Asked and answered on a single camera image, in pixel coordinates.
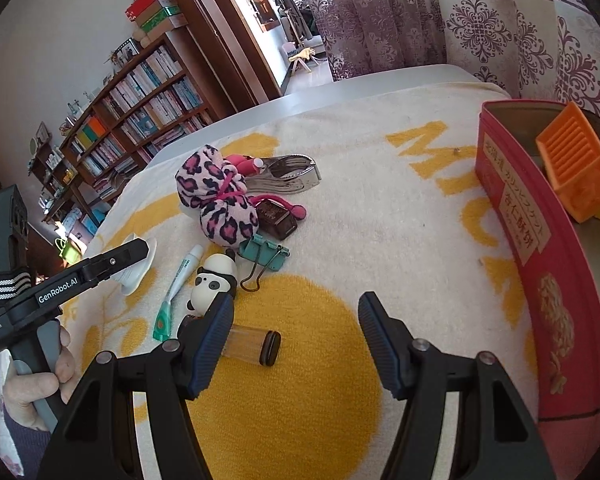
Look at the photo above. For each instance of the small brown box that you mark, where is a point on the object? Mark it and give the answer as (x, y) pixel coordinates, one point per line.
(277, 220)

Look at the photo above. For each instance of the white and yellow blanket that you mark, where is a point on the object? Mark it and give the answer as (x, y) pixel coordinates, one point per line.
(380, 200)

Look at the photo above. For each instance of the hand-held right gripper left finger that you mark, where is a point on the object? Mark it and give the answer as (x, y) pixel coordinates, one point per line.
(212, 345)

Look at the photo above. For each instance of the wooden door frame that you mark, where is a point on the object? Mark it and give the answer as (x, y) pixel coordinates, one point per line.
(215, 35)

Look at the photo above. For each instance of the red tin box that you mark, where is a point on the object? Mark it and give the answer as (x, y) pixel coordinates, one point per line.
(545, 280)

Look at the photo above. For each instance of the metal spring clamp red tips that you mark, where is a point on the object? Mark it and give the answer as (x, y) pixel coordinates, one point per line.
(290, 172)

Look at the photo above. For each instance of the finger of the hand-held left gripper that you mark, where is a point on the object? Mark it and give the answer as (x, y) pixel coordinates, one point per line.
(100, 272)

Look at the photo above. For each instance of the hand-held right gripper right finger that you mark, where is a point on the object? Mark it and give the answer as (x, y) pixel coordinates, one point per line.
(380, 345)

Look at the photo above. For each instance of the green cardboard box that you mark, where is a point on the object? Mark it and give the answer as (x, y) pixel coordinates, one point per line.
(157, 17)

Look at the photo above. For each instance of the person's left forearm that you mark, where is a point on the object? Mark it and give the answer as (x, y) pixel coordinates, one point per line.
(27, 452)

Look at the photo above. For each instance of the clear vial with black cap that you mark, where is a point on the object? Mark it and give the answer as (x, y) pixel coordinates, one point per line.
(250, 345)

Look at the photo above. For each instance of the teal binder clip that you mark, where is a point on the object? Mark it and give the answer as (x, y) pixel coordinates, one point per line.
(262, 255)

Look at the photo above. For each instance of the pink stool with yellow cloth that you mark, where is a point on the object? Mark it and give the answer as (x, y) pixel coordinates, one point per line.
(302, 57)

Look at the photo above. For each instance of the white tube with green end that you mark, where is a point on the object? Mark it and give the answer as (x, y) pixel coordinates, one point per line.
(177, 290)

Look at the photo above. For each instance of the person's left hand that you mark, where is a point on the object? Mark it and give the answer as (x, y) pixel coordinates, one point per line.
(25, 395)

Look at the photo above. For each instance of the orange embossed toy block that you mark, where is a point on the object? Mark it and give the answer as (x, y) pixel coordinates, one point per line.
(575, 160)

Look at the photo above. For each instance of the wooden bookshelf with books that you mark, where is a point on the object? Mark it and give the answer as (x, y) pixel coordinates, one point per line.
(140, 105)

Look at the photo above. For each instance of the low wooden shelf unit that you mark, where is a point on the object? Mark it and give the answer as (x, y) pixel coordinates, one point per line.
(55, 180)

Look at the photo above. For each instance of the white table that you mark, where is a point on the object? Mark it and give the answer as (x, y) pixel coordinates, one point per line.
(360, 85)

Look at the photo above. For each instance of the green bag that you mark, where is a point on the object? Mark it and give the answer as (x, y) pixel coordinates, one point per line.
(67, 250)

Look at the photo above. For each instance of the knotted pink bendy hair roller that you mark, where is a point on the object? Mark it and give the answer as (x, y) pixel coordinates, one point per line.
(285, 207)

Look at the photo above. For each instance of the leopard print plush scrunchie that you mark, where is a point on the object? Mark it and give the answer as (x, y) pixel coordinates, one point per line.
(215, 195)

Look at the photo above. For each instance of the patterned purple curtain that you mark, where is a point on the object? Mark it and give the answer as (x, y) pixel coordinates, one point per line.
(430, 15)

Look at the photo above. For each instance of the panda figure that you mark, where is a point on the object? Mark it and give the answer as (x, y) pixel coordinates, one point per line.
(215, 280)

